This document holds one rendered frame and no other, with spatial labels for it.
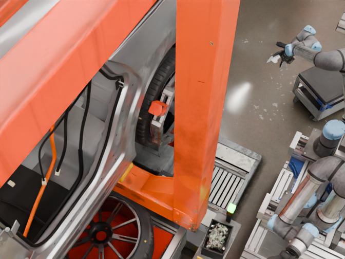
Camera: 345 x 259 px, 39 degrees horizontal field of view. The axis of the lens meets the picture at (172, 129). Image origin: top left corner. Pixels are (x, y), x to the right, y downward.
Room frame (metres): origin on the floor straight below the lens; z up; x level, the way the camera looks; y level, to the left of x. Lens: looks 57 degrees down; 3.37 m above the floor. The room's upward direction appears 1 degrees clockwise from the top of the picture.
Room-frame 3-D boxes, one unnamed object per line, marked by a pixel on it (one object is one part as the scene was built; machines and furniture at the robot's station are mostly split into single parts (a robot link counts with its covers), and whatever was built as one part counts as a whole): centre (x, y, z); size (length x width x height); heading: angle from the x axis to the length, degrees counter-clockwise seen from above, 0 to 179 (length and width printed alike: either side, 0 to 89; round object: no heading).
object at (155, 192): (1.39, 0.18, 0.69); 0.52 x 0.17 x 0.35; 62
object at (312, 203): (1.12, -0.71, 0.98); 0.13 x 0.12 x 0.14; 48
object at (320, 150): (1.56, -0.94, 0.87); 0.15 x 0.15 x 0.10
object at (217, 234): (1.08, -0.28, 0.51); 0.20 x 0.14 x 0.13; 159
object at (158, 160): (1.93, 0.12, 0.32); 0.40 x 0.30 x 0.28; 152
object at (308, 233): (0.84, -0.63, 1.21); 0.11 x 0.08 x 0.09; 138
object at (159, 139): (1.85, -0.03, 0.85); 0.54 x 0.07 x 0.54; 152
